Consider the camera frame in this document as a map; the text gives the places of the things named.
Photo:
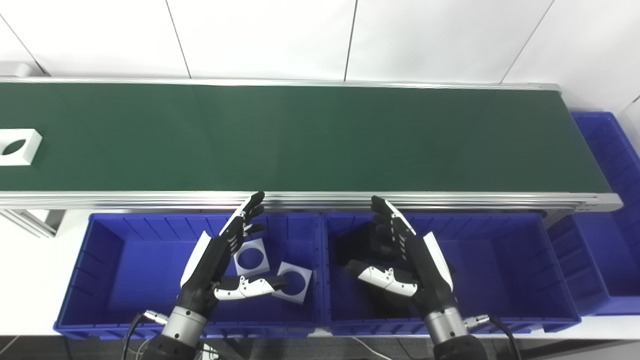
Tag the green conveyor belt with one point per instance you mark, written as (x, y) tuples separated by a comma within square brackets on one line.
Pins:
[(320, 201), (320, 140)]

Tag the black block part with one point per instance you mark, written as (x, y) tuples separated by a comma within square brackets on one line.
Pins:
[(359, 247)]

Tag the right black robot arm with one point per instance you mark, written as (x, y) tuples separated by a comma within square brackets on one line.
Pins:
[(452, 335)]

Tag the aluminium conveyor leg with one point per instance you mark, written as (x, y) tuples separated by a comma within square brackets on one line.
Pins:
[(30, 222)]

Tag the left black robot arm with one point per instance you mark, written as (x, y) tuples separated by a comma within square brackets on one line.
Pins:
[(177, 332)]

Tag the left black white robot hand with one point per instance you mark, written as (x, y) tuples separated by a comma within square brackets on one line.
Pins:
[(210, 260)]

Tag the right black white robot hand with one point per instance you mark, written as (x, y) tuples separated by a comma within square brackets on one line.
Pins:
[(425, 272)]

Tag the blue plastic bin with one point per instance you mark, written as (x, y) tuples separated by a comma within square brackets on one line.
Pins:
[(605, 260), (500, 270), (140, 280)]

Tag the white square part round hole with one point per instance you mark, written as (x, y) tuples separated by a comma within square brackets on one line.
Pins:
[(31, 137), (291, 299), (264, 267)]

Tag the grey conveyor motor box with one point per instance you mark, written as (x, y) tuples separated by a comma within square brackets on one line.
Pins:
[(15, 69)]

